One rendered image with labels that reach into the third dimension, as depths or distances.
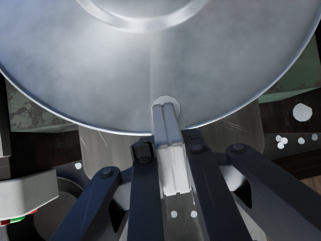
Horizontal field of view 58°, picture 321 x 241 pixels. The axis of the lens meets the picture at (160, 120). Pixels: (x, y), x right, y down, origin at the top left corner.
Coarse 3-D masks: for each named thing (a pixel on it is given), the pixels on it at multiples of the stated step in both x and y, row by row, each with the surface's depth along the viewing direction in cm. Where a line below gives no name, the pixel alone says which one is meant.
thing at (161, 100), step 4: (160, 96) 22; (164, 96) 22; (168, 96) 22; (156, 100) 22; (160, 100) 22; (164, 100) 22; (168, 100) 22; (172, 100) 22; (176, 100) 22; (152, 104) 22; (176, 104) 22; (176, 108) 22; (176, 112) 22; (152, 116) 22
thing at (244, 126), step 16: (240, 112) 22; (256, 112) 22; (80, 128) 22; (208, 128) 22; (224, 128) 22; (240, 128) 22; (256, 128) 22; (80, 144) 22; (96, 144) 22; (112, 144) 22; (128, 144) 22; (208, 144) 22; (224, 144) 22; (256, 144) 22; (96, 160) 22; (112, 160) 22; (128, 160) 22
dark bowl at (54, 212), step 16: (64, 192) 100; (80, 192) 95; (48, 208) 100; (64, 208) 99; (16, 224) 95; (32, 224) 99; (48, 224) 99; (16, 240) 94; (32, 240) 97; (48, 240) 99
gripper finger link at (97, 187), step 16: (96, 176) 13; (112, 176) 13; (96, 192) 12; (112, 192) 12; (80, 208) 11; (96, 208) 11; (64, 224) 11; (80, 224) 10; (96, 224) 11; (112, 224) 13; (64, 240) 10; (80, 240) 10; (96, 240) 11; (112, 240) 12
